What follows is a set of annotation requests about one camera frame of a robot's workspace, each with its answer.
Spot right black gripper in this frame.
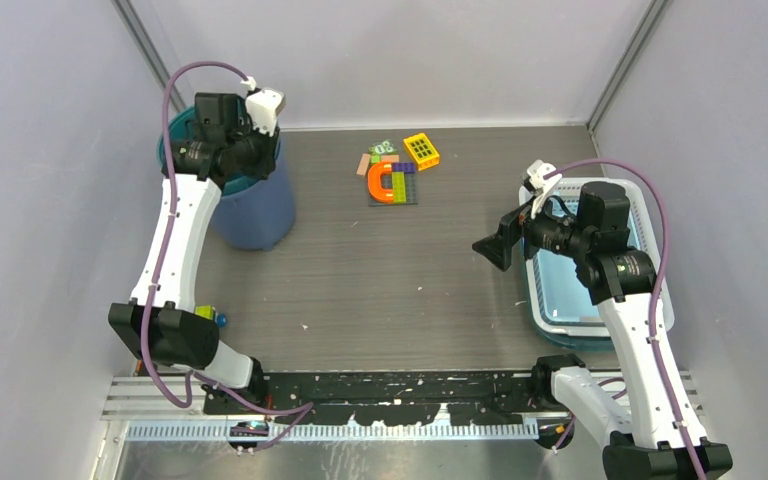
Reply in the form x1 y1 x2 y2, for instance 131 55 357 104
473 186 592 270

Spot teal plastic bucket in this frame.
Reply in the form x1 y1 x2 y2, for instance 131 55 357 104
168 105 279 193

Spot blue plastic bucket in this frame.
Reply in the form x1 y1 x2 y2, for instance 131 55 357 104
210 142 296 250

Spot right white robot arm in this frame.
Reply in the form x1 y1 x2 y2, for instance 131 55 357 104
472 181 733 479

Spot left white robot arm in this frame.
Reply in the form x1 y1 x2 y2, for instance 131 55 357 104
108 88 285 414

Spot light blue inner basket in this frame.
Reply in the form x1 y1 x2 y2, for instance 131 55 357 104
523 182 655 326

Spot white plastic basket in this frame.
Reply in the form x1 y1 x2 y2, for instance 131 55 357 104
524 179 660 349

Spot yellow grid toy block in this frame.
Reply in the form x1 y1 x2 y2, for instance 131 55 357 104
403 133 440 171

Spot orange horseshoe toy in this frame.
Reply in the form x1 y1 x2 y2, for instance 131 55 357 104
366 162 395 204

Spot green patterned toy tile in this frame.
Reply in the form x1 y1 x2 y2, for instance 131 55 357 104
369 140 397 156

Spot beige toy block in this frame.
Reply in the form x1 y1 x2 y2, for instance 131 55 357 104
356 153 372 177

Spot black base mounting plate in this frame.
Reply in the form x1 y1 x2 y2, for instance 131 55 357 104
239 370 570 427

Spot toy train blocks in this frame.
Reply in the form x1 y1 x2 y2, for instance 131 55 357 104
194 305 228 328

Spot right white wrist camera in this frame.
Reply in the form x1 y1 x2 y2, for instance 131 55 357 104
522 160 562 219

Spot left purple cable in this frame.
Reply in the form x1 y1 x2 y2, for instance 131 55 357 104
140 60 316 453

